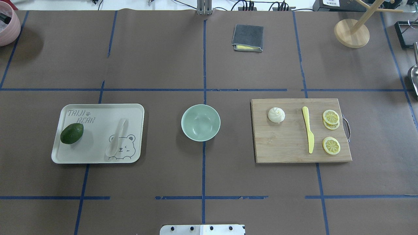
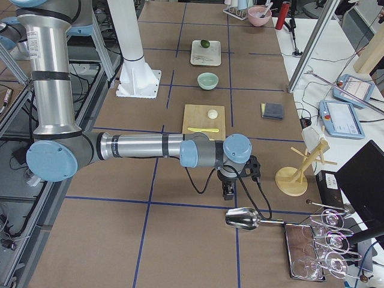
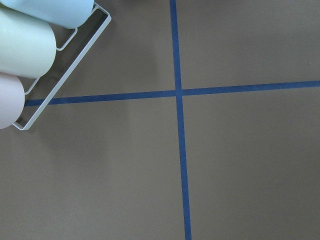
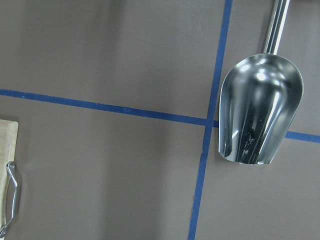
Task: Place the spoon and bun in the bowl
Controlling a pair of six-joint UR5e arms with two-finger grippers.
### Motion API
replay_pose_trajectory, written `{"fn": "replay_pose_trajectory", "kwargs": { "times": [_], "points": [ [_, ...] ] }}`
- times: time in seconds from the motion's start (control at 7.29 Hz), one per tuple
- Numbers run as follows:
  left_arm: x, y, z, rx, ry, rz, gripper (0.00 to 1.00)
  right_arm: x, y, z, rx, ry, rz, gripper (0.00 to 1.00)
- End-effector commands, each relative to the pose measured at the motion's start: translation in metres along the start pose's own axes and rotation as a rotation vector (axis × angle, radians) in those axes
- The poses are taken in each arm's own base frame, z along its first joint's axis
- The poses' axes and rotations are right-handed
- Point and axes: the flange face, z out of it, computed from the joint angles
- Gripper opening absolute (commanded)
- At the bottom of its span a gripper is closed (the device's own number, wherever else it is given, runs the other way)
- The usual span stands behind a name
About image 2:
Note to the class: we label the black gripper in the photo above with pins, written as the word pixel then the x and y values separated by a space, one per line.
pixel 227 181

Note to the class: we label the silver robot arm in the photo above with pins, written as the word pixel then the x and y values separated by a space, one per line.
pixel 61 147

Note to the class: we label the light green bowl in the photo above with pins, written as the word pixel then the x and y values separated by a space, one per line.
pixel 207 81

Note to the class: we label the pink bowl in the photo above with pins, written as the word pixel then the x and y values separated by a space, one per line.
pixel 259 16

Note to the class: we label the metal scoop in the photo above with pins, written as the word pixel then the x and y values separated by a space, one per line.
pixel 247 218

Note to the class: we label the wooden mug tree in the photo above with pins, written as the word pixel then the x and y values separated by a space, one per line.
pixel 292 181

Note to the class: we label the yellow plastic knife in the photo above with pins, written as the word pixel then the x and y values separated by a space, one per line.
pixel 210 130

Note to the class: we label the wooden cutting board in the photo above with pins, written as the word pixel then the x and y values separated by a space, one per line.
pixel 196 116

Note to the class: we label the grey folded cloth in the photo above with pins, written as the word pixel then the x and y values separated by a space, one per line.
pixel 272 111

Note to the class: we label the wine glass rack tray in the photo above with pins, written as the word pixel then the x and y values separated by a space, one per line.
pixel 299 243

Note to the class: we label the blue teach pendant near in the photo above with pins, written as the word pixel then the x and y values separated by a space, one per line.
pixel 340 119

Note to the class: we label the blue teach pendant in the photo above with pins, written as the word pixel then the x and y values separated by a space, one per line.
pixel 361 89
pixel 340 119

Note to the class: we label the black monitor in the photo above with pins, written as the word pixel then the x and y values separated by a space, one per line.
pixel 361 180

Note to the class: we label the white rectangular tray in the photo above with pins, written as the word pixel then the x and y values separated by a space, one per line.
pixel 210 56

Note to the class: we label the blue teach pendant far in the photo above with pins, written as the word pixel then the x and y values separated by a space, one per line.
pixel 361 89

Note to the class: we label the red cylinder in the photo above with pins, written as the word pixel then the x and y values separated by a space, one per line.
pixel 284 9

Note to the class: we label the aluminium frame post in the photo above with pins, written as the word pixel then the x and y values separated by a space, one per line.
pixel 315 36

